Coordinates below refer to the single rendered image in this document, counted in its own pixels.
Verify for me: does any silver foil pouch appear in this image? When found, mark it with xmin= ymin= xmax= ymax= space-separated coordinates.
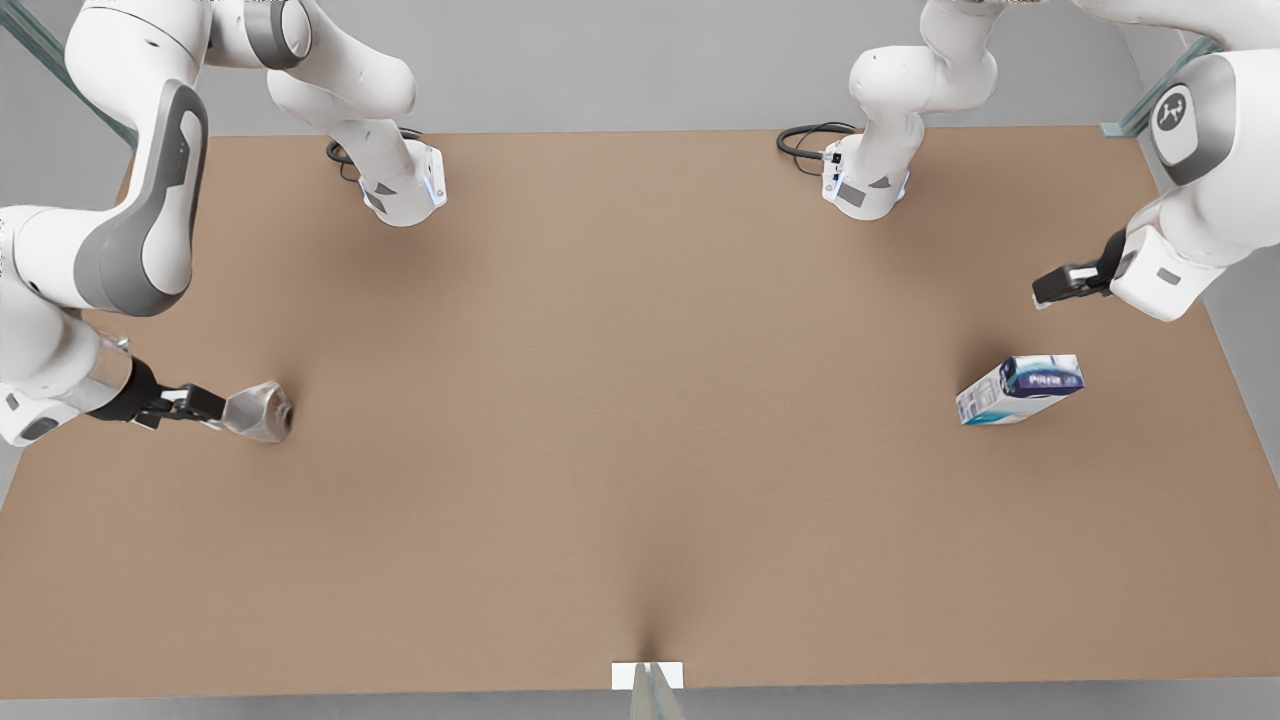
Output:
xmin=221 ymin=379 xmax=294 ymax=445

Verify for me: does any silver frame post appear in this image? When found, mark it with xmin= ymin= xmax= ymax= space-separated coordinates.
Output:
xmin=0 ymin=0 xmax=140 ymax=152
xmin=611 ymin=661 xmax=686 ymax=720
xmin=1099 ymin=37 xmax=1224 ymax=140

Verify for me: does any blue and white carton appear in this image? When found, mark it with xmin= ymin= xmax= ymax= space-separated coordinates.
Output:
xmin=955 ymin=354 xmax=1086 ymax=428

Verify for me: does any black cable loop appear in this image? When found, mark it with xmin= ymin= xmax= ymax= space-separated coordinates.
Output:
xmin=325 ymin=127 xmax=424 ymax=183
xmin=776 ymin=121 xmax=860 ymax=179

